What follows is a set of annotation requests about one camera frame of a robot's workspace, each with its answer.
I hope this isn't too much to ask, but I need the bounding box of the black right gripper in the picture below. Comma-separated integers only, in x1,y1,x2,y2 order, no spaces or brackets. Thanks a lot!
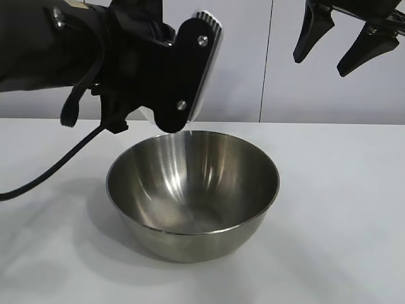
292,0,405,77

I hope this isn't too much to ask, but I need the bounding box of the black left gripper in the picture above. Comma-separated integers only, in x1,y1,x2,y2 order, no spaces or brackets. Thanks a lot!
91,4,178,134

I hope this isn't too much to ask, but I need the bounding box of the stainless steel mixing bowl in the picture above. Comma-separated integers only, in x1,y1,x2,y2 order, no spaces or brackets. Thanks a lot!
106,129,281,263

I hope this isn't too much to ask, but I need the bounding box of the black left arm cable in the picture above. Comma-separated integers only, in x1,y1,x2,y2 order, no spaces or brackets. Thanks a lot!
0,75,110,202

